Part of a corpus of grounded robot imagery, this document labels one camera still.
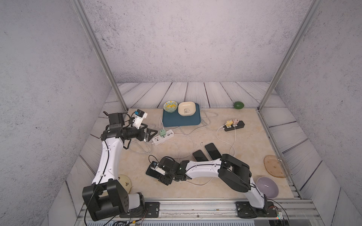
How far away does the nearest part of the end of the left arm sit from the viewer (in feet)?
1.83

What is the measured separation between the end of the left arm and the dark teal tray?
1.16 feet

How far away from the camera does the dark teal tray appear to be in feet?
3.63
